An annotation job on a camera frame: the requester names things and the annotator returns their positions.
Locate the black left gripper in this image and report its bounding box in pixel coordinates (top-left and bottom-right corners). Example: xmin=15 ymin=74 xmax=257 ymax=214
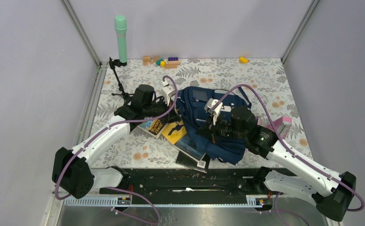
xmin=143 ymin=96 xmax=182 ymax=125

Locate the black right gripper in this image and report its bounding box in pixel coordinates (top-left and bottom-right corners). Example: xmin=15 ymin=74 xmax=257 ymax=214
xmin=196 ymin=111 xmax=247 ymax=143

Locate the navy blue student backpack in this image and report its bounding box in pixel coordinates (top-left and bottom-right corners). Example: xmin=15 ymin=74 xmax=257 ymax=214
xmin=176 ymin=86 xmax=252 ymax=165

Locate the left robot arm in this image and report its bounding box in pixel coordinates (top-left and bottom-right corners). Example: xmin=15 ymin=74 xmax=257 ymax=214
xmin=52 ymin=81 xmax=178 ymax=200

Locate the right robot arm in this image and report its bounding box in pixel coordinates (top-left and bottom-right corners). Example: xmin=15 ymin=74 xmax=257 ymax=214
xmin=198 ymin=106 xmax=357 ymax=222

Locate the colourful treehouse storey book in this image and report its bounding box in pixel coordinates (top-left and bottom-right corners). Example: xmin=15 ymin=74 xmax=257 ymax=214
xmin=138 ymin=119 xmax=167 ymax=139

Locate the yellow book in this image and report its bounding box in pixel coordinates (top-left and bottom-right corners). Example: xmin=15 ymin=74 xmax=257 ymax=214
xmin=162 ymin=121 xmax=187 ymax=145

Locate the dark blue hardcover book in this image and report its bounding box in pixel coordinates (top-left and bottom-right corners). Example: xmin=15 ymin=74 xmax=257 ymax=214
xmin=174 ymin=135 xmax=205 ymax=163

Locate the long wooden block front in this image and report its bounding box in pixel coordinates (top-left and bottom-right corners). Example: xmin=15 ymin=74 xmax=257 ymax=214
xmin=164 ymin=64 xmax=178 ymax=69

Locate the long wooden block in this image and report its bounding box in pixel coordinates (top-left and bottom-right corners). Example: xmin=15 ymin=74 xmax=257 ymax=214
xmin=168 ymin=60 xmax=181 ymax=65
xmin=164 ymin=64 xmax=178 ymax=69

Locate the black notebook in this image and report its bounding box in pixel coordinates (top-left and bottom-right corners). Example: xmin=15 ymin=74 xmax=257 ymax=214
xmin=175 ymin=151 xmax=211 ymax=173

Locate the teal toy block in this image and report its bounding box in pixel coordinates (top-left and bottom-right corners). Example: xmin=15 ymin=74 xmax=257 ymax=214
xmin=156 ymin=58 xmax=164 ymax=66

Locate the long wooden block rear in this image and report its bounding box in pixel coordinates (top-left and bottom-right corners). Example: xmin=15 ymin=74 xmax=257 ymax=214
xmin=168 ymin=60 xmax=181 ymax=65

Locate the brown wooden block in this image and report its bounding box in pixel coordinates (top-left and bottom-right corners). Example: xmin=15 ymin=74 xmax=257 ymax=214
xmin=152 ymin=56 xmax=160 ymax=63

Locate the purple studded toy brick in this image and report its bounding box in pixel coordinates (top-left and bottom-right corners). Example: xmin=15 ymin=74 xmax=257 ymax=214
xmin=168 ymin=57 xmax=179 ymax=61

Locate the light wooden cube block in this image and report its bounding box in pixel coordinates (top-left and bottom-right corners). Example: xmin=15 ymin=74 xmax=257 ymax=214
xmin=142 ymin=56 xmax=152 ymax=63

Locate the pink box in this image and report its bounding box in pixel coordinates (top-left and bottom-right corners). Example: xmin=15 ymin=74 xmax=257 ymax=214
xmin=266 ymin=116 xmax=292 ymax=139

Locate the black tripod stand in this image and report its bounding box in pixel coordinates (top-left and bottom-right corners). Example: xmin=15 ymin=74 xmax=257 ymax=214
xmin=108 ymin=57 xmax=137 ymax=104

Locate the yellow block far right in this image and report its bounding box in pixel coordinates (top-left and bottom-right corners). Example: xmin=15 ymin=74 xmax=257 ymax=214
xmin=238 ymin=56 xmax=249 ymax=64

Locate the green microphone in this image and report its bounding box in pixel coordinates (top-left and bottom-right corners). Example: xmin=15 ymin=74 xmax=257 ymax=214
xmin=114 ymin=15 xmax=127 ymax=66

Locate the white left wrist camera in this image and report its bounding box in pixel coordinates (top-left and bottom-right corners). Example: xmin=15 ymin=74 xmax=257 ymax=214
xmin=161 ymin=80 xmax=175 ymax=106

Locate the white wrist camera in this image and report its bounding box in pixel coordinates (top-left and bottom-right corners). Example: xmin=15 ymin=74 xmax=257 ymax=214
xmin=204 ymin=98 xmax=223 ymax=125
xmin=161 ymin=80 xmax=175 ymax=106

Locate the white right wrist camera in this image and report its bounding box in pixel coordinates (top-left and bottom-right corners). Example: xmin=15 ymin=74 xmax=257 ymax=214
xmin=204 ymin=98 xmax=223 ymax=125

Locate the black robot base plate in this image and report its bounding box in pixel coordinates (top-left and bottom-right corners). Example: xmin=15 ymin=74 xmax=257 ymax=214
xmin=118 ymin=168 xmax=276 ymax=199

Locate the slotted metal cable rail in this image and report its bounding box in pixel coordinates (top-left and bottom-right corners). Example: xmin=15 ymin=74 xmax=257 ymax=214
xmin=63 ymin=194 xmax=273 ymax=208

